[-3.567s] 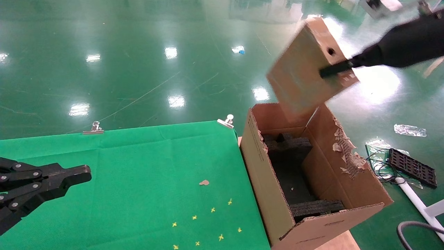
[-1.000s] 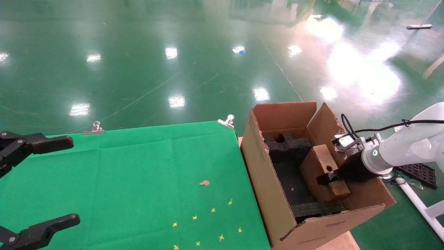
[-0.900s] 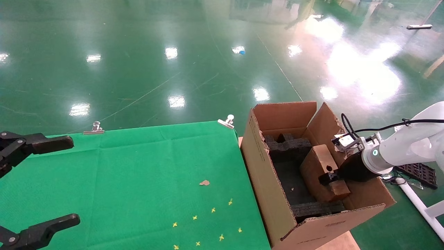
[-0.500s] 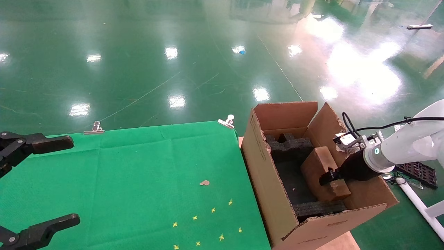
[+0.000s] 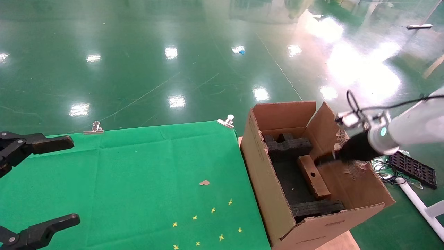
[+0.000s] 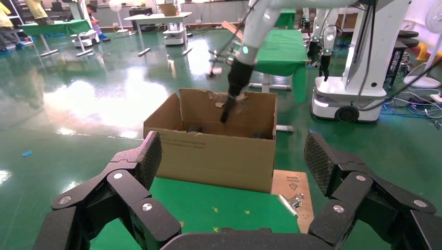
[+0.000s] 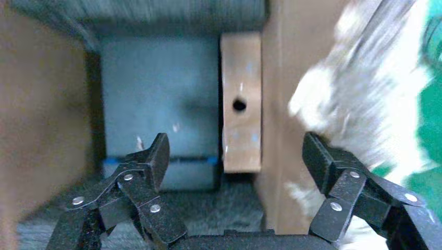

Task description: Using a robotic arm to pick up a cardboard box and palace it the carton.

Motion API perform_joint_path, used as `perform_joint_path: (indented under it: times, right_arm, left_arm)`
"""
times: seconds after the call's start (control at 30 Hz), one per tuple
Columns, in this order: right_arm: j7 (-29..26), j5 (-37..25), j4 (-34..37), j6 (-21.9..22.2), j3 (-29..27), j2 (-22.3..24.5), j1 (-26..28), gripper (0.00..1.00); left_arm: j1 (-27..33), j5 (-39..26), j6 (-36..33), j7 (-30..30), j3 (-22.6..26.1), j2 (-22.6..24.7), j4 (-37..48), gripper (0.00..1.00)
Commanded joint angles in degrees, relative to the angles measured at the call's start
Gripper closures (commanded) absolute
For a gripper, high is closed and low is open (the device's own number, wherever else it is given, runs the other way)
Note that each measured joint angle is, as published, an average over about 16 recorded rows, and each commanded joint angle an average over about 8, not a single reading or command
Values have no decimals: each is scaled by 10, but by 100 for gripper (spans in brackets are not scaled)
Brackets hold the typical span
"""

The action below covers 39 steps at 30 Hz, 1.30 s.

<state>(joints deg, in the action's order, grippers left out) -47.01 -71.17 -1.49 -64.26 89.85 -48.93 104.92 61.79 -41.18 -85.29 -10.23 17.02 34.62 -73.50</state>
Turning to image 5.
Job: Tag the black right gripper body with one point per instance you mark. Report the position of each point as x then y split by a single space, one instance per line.
355 149

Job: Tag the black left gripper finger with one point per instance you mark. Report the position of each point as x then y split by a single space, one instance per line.
38 234
48 143

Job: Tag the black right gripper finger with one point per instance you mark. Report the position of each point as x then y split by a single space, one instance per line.
326 158

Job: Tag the small long cardboard box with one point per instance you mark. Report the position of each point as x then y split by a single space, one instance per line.
314 177

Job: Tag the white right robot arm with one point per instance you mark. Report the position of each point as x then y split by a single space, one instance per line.
416 125

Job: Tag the large open cardboard carton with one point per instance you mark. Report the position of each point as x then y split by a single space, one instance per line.
263 180

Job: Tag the small brown cardboard scrap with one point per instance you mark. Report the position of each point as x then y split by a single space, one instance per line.
204 182

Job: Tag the notched black foam block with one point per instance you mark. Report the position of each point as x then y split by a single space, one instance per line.
288 147

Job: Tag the flat black foam sheet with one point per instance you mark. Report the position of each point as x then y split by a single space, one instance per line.
293 182

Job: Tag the silver metal binder clip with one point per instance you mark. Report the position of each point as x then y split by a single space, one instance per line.
227 121
94 130

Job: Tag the black grid tray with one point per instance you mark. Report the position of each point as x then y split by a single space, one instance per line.
412 169

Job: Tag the green table cloth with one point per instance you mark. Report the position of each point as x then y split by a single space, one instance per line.
121 180

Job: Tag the pale wooden strip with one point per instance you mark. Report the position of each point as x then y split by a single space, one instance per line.
434 65

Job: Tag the white flat bar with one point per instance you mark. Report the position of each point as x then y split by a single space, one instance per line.
419 26

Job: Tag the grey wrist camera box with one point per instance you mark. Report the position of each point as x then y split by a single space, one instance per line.
350 120

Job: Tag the grey metal camera bracket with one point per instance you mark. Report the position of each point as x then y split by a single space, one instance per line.
380 118

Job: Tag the white pipe frame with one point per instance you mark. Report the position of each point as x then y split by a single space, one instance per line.
416 203

